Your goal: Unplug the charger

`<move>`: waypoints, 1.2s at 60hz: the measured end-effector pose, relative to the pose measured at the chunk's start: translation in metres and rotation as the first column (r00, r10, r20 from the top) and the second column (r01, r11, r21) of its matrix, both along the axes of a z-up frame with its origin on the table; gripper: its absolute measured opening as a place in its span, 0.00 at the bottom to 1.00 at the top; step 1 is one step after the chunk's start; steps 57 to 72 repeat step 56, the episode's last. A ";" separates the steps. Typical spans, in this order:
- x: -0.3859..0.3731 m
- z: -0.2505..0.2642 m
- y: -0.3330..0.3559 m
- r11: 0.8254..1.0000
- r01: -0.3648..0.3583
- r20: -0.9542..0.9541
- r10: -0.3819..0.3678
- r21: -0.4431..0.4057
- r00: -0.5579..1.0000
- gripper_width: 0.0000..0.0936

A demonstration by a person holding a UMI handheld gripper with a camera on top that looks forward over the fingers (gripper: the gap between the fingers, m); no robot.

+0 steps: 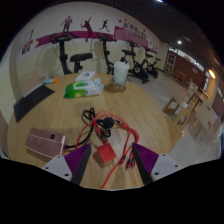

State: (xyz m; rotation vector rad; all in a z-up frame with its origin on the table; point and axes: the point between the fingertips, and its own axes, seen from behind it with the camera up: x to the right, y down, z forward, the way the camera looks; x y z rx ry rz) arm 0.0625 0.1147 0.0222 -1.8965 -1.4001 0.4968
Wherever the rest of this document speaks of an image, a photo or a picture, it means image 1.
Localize red charger block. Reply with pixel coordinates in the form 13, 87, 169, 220
96, 142, 118, 164

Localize white tissue pack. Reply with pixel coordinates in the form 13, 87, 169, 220
75, 70, 96, 83

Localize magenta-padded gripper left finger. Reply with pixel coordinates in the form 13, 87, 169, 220
41, 143, 92, 186

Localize green wet wipes pack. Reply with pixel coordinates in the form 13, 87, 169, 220
63, 78, 104, 99

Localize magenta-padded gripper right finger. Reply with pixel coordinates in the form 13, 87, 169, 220
131, 143, 184, 186

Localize red charging cable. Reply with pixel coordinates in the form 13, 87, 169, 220
75, 111, 140, 190

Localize black flat pad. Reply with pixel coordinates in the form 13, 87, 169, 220
13, 83, 55, 123

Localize black cable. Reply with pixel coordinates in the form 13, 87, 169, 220
63, 107, 116, 150

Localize white cup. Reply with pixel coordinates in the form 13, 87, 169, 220
113, 60, 130, 85

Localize blue and orange tube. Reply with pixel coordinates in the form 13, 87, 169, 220
42, 77, 59, 85

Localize round brown coaster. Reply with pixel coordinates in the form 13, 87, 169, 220
108, 82, 128, 93

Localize black exercise bike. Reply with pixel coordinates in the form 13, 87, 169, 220
143, 48, 162, 80
49, 32, 94, 75
96, 32, 116, 75
121, 40, 151, 84

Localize ceiling lights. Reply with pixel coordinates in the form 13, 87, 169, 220
156, 0, 217, 80

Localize pink power strip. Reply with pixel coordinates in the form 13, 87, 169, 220
24, 127, 67, 159

